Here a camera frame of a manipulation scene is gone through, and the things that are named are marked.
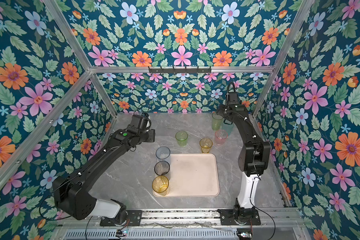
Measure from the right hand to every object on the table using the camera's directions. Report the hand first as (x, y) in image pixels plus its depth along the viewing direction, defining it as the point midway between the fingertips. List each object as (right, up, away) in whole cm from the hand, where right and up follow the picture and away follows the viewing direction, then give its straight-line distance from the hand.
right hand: (223, 111), depth 93 cm
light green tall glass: (-3, -6, +9) cm, 11 cm away
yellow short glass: (-11, -22, +7) cm, 25 cm away
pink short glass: (+1, -17, +13) cm, 21 cm away
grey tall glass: (-37, -34, -9) cm, 51 cm away
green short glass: (-27, -17, +6) cm, 33 cm away
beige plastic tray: (-19, -39, -4) cm, 44 cm away
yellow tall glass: (-38, -42, -13) cm, 58 cm away
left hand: (-42, -12, -13) cm, 45 cm away
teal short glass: (+5, -11, +11) cm, 17 cm away
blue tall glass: (-38, -25, -7) cm, 46 cm away
